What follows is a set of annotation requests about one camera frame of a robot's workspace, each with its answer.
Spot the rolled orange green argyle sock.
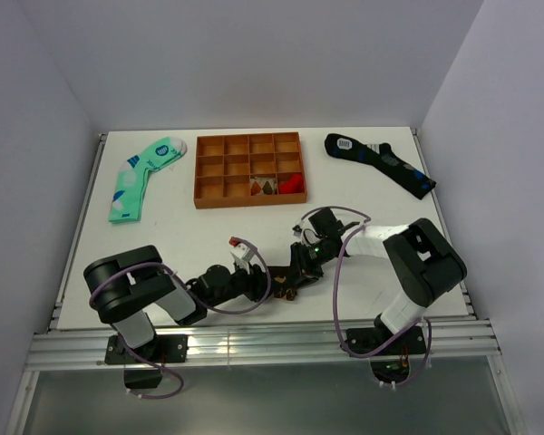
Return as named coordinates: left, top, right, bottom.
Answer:
left=250, top=177, right=277, bottom=196

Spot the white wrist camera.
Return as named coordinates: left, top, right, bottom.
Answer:
left=292, top=221, right=307, bottom=239
left=229, top=237, right=257, bottom=274

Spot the brown argyle sock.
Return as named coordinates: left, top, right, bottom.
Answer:
left=269, top=266, right=299, bottom=301

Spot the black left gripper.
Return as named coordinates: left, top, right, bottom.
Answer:
left=206, top=258, right=282, bottom=309

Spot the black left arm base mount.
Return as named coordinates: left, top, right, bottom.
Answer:
left=103, top=334, right=188, bottom=400

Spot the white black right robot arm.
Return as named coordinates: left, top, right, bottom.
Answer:
left=275, top=206, right=467, bottom=353

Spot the rolled red sock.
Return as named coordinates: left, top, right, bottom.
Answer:
left=278, top=173, right=305, bottom=195

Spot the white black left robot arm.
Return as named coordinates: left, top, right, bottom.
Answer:
left=83, top=237, right=273, bottom=362

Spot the black blue sports sock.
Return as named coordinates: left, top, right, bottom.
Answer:
left=324, top=133, right=436, bottom=199

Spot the mint green patterned sock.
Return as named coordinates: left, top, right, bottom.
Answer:
left=108, top=137, right=188, bottom=224

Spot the wooden compartment tray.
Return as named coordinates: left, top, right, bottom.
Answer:
left=193, top=131, right=307, bottom=209

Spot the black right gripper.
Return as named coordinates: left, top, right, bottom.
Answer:
left=284, top=238, right=334, bottom=291

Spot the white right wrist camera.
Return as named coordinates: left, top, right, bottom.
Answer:
left=292, top=221, right=307, bottom=239

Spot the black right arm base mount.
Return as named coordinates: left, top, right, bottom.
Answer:
left=345, top=324, right=431, bottom=383

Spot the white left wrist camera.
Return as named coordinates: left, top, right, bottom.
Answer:
left=229, top=237, right=257, bottom=274

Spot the aluminium table edge rail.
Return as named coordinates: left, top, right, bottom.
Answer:
left=24, top=319, right=501, bottom=372

